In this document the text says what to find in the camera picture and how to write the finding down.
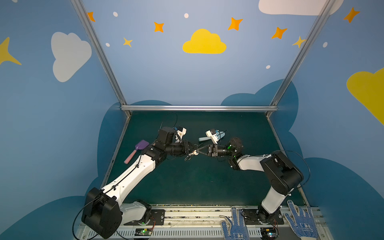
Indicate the blue dotted glove left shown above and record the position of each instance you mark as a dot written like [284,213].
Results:
[234,228]

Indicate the purple toy shovel pink handle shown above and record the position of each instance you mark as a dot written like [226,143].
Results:
[135,150]

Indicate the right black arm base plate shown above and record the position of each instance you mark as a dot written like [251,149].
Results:
[262,217]

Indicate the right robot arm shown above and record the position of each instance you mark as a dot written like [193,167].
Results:
[281,172]

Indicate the aluminium frame rear bar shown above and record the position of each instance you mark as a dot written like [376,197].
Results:
[200,108]

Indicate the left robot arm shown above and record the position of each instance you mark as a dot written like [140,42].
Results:
[104,211]

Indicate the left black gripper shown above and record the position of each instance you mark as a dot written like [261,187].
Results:
[186,147]

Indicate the aluminium frame left post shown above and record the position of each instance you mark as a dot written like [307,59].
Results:
[87,24]

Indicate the right circuit board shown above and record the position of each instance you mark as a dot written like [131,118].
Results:
[269,233]

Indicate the left circuit board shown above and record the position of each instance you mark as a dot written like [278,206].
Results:
[143,232]

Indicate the blue dotted glove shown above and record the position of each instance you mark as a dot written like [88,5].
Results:
[234,228]
[302,222]

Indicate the light blue toy shovel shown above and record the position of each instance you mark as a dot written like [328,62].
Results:
[219,135]

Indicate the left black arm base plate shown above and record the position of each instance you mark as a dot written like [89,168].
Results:
[156,216]

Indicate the aluminium frame right post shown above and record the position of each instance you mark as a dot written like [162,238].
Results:
[311,38]

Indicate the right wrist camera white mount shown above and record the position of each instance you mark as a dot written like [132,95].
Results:
[212,133]

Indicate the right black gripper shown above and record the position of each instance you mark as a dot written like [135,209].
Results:
[212,150]

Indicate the blue dotted glove right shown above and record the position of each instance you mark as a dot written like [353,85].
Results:
[302,222]

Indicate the aluminium frame post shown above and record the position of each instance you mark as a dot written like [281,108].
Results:
[87,24]
[311,38]

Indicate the circuit board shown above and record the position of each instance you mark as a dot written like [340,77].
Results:
[143,232]
[269,233]

